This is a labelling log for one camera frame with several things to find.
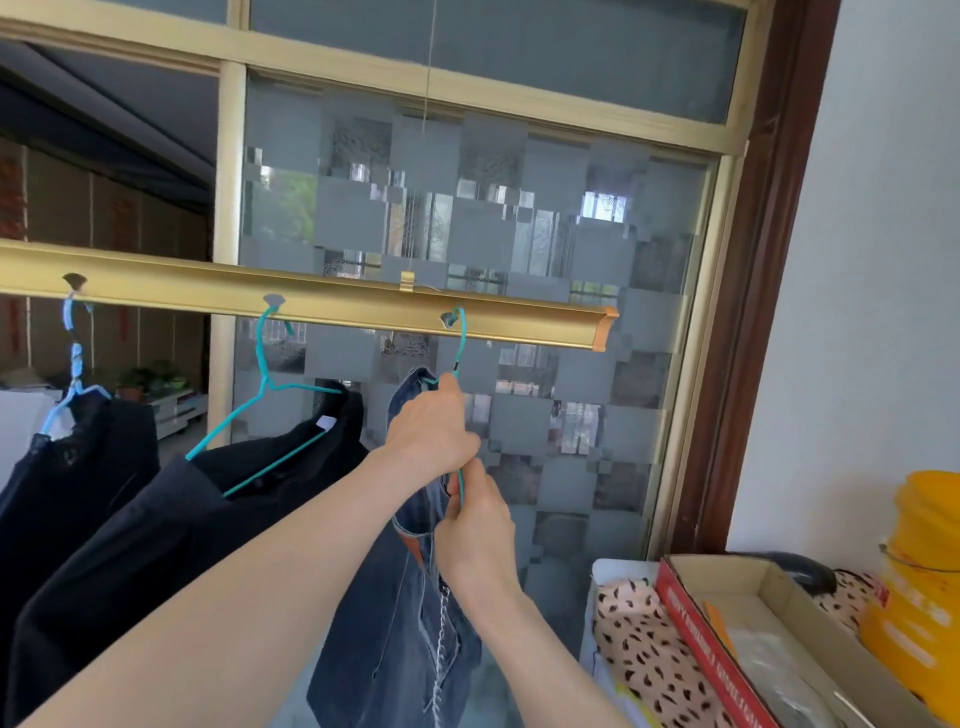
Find person's right hand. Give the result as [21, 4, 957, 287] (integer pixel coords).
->
[434, 457, 524, 605]

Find person's left hand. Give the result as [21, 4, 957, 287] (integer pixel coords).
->
[382, 372, 483, 481]

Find teal wire hanger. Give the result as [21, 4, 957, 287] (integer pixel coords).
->
[418, 305, 472, 509]
[183, 294, 348, 500]

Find blue denim skirt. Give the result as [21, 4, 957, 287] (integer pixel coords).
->
[305, 365, 487, 728]

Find gold clothes rail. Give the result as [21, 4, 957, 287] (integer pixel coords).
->
[0, 239, 622, 354]

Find black shorts with logo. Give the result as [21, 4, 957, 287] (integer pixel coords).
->
[3, 384, 370, 728]

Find black sheer blouse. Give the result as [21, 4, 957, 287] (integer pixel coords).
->
[0, 389, 162, 676]

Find blue wire hanger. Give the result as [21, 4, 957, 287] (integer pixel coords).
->
[37, 288, 115, 442]

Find person's right forearm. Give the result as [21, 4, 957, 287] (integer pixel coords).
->
[461, 581, 633, 728]

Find person's left forearm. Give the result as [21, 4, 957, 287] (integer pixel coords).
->
[22, 449, 421, 728]

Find floral patterned cloth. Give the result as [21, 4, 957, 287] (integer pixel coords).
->
[590, 568, 892, 728]

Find white low cabinet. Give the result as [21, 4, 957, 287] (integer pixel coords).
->
[144, 386, 211, 442]

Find beige cardboard box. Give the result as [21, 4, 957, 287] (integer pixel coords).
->
[654, 552, 948, 728]

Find black rounded device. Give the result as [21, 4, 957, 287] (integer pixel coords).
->
[740, 549, 839, 599]

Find gold framed glass door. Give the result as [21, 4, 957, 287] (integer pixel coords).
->
[0, 0, 779, 562]

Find yellow plastic bucket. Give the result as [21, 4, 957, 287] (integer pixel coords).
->
[857, 470, 960, 727]

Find brown door frame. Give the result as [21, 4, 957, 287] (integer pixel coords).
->
[669, 0, 843, 558]

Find thin steel lift cable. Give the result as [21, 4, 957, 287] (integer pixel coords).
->
[421, 0, 439, 138]

